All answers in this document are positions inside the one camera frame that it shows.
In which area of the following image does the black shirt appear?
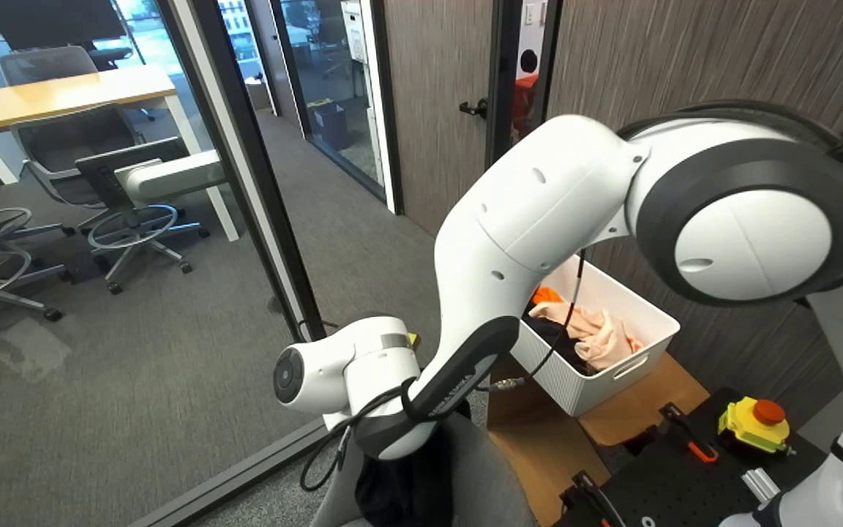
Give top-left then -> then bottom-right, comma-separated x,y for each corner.
353,428 -> 459,527

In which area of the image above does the white plastic bin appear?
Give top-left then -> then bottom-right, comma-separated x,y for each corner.
508,254 -> 686,419

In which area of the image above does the dark patterned cloth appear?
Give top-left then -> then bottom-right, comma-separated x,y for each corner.
522,307 -> 603,381

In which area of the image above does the peach cloth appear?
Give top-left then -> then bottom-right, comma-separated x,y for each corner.
528,299 -> 648,374

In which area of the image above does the brown cardboard box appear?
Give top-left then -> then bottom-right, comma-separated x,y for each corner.
484,352 -> 716,527

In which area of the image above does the light grey seat stool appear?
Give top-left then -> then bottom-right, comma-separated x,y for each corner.
73,135 -> 233,299

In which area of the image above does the yellow emergency stop button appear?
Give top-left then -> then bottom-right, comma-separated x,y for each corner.
716,392 -> 796,458

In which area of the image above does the wooden top white table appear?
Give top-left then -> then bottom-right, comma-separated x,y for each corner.
0,64 -> 247,247

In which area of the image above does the aluminium extrusion piece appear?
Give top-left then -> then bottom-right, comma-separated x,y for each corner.
739,465 -> 789,506

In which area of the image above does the black door handle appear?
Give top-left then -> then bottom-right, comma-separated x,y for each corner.
457,94 -> 492,124

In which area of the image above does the black glass wall frame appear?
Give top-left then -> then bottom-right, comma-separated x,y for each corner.
129,0 -> 348,527

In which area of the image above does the black clamp handle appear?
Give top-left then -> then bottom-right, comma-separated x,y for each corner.
555,468 -> 634,527

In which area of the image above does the orange handled tool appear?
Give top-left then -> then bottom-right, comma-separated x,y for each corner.
660,399 -> 723,468

